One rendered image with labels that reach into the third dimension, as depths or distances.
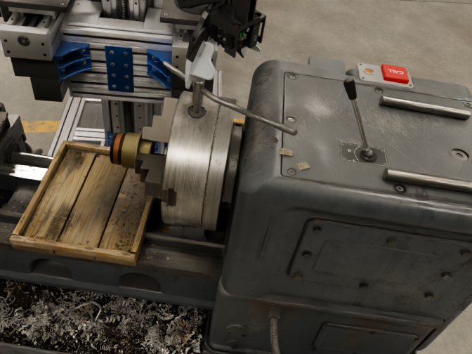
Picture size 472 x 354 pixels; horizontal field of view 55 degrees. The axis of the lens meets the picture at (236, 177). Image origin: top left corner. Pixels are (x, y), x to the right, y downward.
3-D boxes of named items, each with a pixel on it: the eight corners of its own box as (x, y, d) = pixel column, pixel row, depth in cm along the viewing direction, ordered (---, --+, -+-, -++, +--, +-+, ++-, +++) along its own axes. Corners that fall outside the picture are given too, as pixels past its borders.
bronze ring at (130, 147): (156, 126, 108) (118, 120, 108) (147, 152, 102) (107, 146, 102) (156, 154, 115) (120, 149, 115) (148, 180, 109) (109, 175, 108)
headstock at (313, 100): (423, 187, 144) (488, 84, 116) (462, 331, 110) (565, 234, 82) (237, 158, 142) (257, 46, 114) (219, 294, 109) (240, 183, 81)
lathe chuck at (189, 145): (215, 158, 131) (226, 69, 107) (198, 253, 111) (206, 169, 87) (184, 153, 131) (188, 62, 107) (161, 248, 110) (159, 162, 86)
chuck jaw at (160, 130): (189, 145, 111) (197, 97, 110) (187, 146, 106) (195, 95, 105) (145, 138, 111) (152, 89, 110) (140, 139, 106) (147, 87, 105)
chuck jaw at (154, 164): (185, 157, 105) (177, 187, 95) (184, 175, 108) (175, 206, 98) (138, 149, 104) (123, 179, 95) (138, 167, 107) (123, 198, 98)
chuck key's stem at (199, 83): (188, 120, 99) (191, 78, 90) (195, 116, 100) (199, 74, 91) (195, 126, 98) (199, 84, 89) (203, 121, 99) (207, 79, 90)
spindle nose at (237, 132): (237, 163, 124) (248, 105, 108) (229, 227, 110) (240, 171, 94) (227, 161, 124) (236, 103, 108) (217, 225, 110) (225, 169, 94)
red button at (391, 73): (402, 74, 116) (405, 67, 114) (406, 87, 112) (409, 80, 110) (379, 69, 116) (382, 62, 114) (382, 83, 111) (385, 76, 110)
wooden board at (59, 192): (165, 165, 136) (165, 155, 133) (135, 267, 111) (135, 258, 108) (64, 149, 136) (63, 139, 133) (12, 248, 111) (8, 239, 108)
